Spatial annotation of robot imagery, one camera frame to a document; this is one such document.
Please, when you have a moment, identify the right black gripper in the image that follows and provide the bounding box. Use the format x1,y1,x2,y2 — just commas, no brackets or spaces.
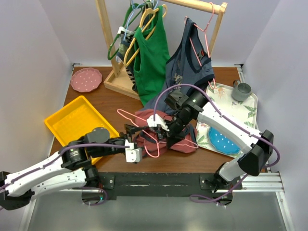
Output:
159,112,193,147

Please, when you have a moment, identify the red tank top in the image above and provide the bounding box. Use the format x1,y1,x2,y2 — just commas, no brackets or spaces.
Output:
133,108,200,157

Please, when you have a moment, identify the pink wire hanger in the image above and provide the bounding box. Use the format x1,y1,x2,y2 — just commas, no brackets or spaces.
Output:
190,2,216,90
117,108,199,159

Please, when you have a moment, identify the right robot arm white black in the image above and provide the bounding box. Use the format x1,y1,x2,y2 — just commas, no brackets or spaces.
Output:
147,88,274,190

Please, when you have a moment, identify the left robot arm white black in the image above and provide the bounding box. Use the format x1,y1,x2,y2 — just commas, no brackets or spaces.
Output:
0,125,142,210

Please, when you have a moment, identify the navy blue tank top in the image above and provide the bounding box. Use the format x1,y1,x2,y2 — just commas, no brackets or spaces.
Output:
144,17,215,114

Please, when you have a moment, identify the green tank top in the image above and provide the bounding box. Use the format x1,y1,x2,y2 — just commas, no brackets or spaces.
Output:
133,5,170,105

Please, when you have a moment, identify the light blue hanger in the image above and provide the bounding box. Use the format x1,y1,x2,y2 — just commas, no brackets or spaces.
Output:
115,0,159,63

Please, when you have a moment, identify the yellow hanger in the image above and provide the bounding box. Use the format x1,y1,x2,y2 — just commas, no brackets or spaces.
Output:
123,4,169,69

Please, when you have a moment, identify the green hanger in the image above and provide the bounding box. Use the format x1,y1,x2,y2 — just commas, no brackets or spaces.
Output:
107,1,148,60

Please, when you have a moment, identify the wooden clothes rack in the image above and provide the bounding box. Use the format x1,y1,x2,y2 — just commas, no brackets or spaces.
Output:
96,0,228,100

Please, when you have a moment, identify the yellow plastic tray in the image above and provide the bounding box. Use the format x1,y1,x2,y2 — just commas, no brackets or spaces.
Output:
44,95,120,166

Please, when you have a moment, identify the blue dotted plate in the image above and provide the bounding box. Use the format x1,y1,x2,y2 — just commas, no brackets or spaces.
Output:
208,127,240,155

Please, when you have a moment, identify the pink dotted plate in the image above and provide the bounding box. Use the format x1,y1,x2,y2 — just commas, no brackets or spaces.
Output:
70,67,102,93

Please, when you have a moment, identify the leaf pattern tray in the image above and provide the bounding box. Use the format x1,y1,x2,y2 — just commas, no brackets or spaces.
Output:
196,83,257,158

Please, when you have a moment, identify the zebra pattern garment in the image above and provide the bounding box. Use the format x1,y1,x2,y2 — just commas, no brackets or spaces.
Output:
117,27,138,93

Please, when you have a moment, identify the grey mug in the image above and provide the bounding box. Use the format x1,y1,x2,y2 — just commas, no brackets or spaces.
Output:
231,80,252,102

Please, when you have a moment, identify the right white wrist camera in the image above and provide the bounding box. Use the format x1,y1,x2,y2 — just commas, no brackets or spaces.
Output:
146,114,169,131

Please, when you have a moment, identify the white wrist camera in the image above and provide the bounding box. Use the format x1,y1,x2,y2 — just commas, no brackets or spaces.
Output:
146,114,169,131
125,140,142,163

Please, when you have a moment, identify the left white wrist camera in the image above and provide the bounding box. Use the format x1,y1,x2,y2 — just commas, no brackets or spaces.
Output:
125,140,142,163

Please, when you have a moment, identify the black mounting base plate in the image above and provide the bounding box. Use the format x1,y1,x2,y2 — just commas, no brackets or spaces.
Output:
81,172,243,205

